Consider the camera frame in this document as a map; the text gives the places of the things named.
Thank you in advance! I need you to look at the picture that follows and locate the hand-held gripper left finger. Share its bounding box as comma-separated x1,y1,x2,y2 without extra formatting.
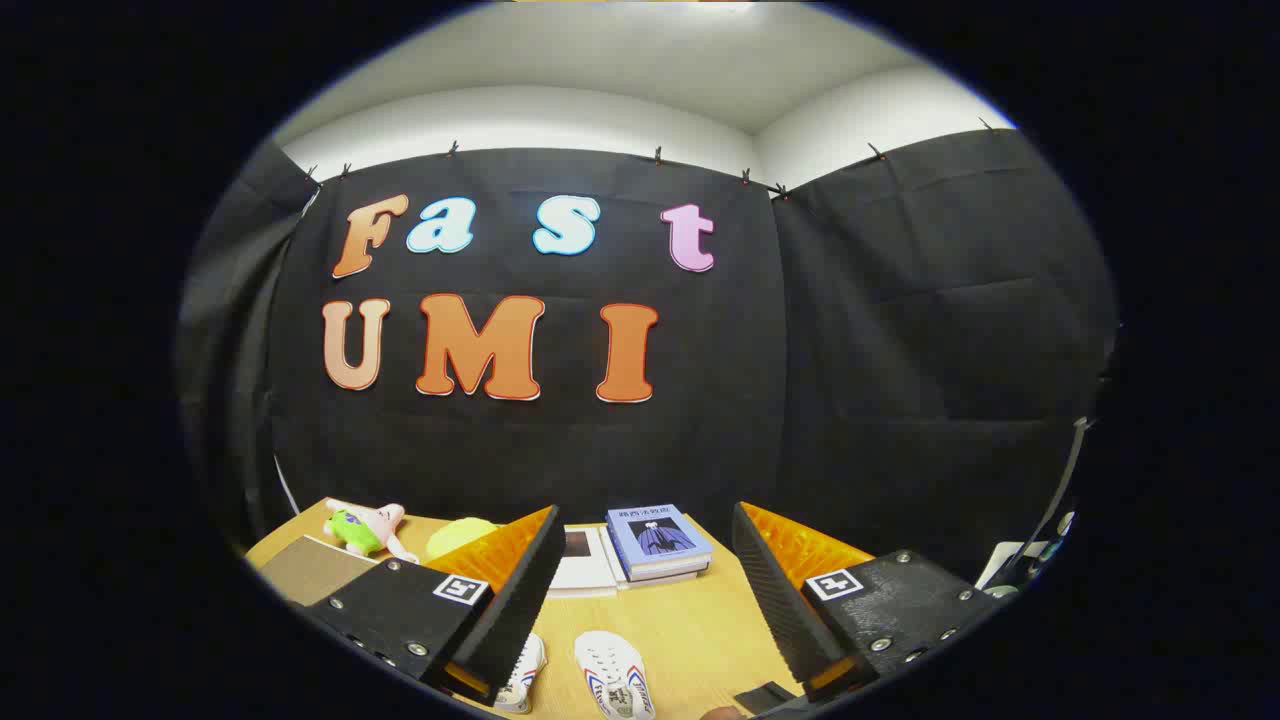
300,505,567,706

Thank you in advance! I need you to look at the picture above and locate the white book with portrait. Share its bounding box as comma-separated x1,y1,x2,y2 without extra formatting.
547,526,620,599

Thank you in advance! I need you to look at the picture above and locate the pink and green plush toy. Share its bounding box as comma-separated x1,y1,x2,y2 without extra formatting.
322,500,421,564

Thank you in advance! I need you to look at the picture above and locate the brown fabric storage box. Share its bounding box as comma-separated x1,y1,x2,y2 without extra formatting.
258,537,383,607

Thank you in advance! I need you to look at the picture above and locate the blue book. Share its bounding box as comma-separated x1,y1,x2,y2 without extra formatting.
605,503,715,579

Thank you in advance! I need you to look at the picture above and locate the white striped shoe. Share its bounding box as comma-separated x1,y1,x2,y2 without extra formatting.
494,632,549,714
574,630,657,720

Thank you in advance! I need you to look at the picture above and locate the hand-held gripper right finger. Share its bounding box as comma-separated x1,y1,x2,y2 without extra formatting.
732,502,1011,703

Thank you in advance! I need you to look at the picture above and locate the yellow round plush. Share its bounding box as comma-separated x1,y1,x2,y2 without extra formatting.
425,517,501,561

